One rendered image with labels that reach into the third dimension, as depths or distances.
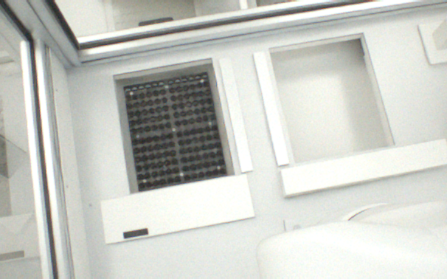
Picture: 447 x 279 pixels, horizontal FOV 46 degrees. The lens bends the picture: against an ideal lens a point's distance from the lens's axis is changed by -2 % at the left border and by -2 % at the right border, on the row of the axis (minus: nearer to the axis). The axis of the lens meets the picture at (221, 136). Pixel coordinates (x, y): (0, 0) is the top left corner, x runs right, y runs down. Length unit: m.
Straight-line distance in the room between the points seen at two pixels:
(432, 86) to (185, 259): 0.59
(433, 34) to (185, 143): 0.55
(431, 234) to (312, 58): 0.80
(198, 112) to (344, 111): 0.32
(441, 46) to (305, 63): 0.29
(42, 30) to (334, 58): 0.63
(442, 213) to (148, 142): 0.63
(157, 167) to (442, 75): 0.60
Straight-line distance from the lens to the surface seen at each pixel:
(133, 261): 0.99
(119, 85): 1.18
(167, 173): 1.08
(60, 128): 0.96
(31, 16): 0.91
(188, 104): 1.11
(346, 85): 1.20
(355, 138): 1.17
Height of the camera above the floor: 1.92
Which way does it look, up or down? 75 degrees down
